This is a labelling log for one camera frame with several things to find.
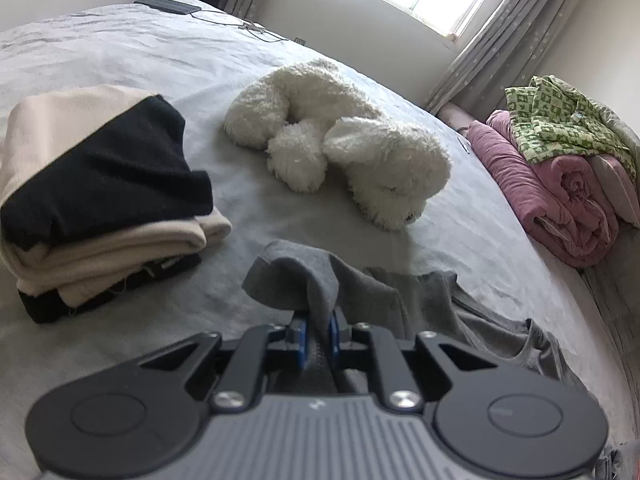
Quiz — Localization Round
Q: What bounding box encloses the bed with grey sheet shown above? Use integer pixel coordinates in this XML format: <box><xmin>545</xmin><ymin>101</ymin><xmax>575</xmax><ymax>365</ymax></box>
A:
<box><xmin>0</xmin><ymin>0</ymin><xmax>640</xmax><ymax>480</ymax></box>

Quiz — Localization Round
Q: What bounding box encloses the white pillow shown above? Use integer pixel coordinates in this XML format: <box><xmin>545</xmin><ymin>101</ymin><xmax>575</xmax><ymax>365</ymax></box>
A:
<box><xmin>600</xmin><ymin>105</ymin><xmax>640</xmax><ymax>161</ymax></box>

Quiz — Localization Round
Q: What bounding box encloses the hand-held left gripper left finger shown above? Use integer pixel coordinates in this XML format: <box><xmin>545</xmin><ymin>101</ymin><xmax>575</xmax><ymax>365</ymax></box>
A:
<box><xmin>137</xmin><ymin>321</ymin><xmax>308</xmax><ymax>413</ymax></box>

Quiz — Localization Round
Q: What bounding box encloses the folded beige garment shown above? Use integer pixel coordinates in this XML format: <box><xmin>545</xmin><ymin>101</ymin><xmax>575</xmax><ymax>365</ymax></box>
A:
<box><xmin>0</xmin><ymin>85</ymin><xmax>233</xmax><ymax>308</ymax></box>

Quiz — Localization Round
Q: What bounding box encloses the folded black garment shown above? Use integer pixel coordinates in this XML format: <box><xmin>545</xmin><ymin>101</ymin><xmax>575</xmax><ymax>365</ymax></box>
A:
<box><xmin>0</xmin><ymin>94</ymin><xmax>215</xmax><ymax>251</ymax></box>

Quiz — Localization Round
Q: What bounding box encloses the green patterned cloth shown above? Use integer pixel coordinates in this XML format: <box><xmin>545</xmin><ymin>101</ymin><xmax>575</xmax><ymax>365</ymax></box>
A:
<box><xmin>504</xmin><ymin>75</ymin><xmax>638</xmax><ymax>181</ymax></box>

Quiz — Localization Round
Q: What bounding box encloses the pale pink pillow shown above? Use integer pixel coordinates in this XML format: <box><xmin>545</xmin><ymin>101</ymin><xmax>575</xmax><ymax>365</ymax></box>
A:
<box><xmin>590</xmin><ymin>152</ymin><xmax>640</xmax><ymax>228</ymax></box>

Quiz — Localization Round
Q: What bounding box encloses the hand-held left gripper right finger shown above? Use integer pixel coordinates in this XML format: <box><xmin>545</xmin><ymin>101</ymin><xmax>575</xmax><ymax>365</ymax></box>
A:
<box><xmin>327</xmin><ymin>306</ymin><xmax>488</xmax><ymax>413</ymax></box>

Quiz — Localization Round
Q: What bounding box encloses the pink bolster pillow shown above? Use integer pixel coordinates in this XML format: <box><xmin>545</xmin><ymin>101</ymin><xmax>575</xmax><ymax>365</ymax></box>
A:
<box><xmin>437</xmin><ymin>102</ymin><xmax>476</xmax><ymax>131</ymax></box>

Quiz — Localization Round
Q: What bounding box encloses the folded pink quilt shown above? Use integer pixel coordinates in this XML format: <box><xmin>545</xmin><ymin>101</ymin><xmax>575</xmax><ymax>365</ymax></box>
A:
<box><xmin>466</xmin><ymin>109</ymin><xmax>621</xmax><ymax>268</ymax></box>

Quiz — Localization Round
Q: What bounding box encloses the white plush dog toy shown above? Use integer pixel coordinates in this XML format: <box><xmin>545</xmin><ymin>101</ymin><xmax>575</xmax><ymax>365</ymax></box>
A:
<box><xmin>223</xmin><ymin>58</ymin><xmax>452</xmax><ymax>232</ymax></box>

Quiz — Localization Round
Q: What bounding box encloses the black cable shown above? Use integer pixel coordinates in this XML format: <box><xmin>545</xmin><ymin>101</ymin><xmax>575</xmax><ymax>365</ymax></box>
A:
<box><xmin>192</xmin><ymin>10</ymin><xmax>291</xmax><ymax>43</ymax></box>

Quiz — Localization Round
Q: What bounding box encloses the black garment under beige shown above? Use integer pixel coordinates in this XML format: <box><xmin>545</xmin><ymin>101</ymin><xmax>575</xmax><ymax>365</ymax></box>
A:
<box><xmin>17</xmin><ymin>252</ymin><xmax>203</xmax><ymax>325</ymax></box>

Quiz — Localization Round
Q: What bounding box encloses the grey shirt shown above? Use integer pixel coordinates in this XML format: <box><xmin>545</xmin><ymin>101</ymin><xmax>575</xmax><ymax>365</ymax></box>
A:
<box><xmin>242</xmin><ymin>240</ymin><xmax>598</xmax><ymax>401</ymax></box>

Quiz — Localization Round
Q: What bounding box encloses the dark tablet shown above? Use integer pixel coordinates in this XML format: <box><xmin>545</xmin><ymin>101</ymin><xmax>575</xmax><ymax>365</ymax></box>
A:
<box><xmin>134</xmin><ymin>0</ymin><xmax>201</xmax><ymax>16</ymax></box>

